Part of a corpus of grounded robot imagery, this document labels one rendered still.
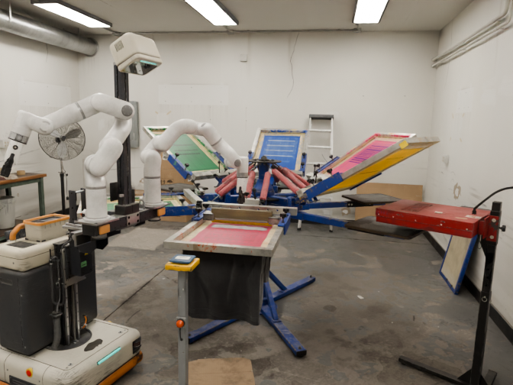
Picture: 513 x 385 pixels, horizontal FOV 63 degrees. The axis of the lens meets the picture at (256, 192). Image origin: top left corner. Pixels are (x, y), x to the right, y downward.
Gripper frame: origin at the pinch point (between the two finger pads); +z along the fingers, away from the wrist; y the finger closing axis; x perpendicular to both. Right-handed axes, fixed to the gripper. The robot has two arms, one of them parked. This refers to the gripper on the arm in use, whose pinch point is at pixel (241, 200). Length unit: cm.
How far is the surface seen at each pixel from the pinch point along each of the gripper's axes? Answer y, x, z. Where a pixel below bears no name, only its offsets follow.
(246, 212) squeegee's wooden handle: 1.2, 3.4, 7.7
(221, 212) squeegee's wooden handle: 1.1, -12.9, 8.8
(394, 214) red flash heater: -3, 96, 4
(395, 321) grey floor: -84, 117, 111
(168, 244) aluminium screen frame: 59, -27, 15
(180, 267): 83, -11, 19
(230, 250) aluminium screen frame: 60, 7, 16
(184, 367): 78, -11, 72
